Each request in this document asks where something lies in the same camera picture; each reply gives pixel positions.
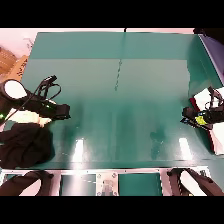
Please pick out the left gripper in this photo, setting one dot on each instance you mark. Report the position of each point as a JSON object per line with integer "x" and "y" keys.
{"x": 62, "y": 111}

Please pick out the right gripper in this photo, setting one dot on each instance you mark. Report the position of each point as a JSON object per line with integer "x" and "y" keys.
{"x": 190, "y": 117}

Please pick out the cream garment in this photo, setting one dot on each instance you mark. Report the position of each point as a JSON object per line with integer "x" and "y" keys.
{"x": 28, "y": 116}

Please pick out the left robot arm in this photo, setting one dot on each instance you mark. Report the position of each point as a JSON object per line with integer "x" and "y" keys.
{"x": 31, "y": 104}

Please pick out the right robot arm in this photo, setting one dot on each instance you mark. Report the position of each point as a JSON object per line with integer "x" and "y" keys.
{"x": 216, "y": 116}

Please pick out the red garment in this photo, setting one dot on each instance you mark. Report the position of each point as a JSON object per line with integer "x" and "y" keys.
{"x": 211, "y": 140}

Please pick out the black garment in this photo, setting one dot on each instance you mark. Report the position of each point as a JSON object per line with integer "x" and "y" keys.
{"x": 25, "y": 146}

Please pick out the brown cardboard box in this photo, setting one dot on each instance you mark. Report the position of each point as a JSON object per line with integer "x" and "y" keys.
{"x": 11, "y": 65}

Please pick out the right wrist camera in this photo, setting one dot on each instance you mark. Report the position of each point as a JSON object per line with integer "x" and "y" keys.
{"x": 215, "y": 95}

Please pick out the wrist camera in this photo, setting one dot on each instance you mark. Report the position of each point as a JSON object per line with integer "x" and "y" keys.
{"x": 46, "y": 82}
{"x": 215, "y": 95}

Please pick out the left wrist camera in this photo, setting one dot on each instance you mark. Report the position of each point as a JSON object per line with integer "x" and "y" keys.
{"x": 46, "y": 82}

